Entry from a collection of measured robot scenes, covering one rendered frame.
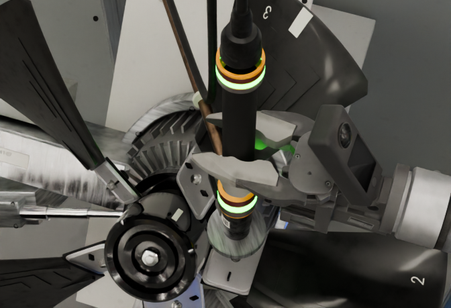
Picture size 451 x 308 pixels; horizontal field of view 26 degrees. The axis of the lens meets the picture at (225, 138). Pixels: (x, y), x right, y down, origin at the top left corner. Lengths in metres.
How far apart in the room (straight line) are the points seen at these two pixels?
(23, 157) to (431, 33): 0.86
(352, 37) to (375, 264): 0.68
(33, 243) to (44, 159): 1.21
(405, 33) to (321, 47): 0.84
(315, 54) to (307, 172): 0.18
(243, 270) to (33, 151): 0.36
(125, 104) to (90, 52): 0.90
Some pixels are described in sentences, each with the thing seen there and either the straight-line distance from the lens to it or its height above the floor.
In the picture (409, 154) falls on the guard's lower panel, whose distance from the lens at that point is 2.29.
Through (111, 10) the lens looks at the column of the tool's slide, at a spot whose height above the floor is 0.84.
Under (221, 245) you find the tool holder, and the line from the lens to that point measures 1.15.
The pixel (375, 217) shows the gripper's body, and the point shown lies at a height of 1.42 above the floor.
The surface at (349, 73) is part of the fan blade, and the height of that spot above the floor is 1.44.
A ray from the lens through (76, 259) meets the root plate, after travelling 1.29.
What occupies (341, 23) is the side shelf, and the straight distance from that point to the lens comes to 1.85.
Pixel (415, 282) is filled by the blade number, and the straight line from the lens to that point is 1.24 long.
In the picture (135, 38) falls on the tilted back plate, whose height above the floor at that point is 1.18.
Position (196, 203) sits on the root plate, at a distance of 1.21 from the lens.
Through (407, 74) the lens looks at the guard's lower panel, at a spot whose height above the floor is 0.67.
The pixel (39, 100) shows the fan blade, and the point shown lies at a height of 1.31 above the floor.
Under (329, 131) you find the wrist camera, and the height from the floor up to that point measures 1.56.
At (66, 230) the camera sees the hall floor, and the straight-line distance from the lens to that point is 2.60.
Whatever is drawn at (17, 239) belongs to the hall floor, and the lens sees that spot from 2.61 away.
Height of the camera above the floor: 2.33
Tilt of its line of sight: 60 degrees down
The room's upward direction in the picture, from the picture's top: straight up
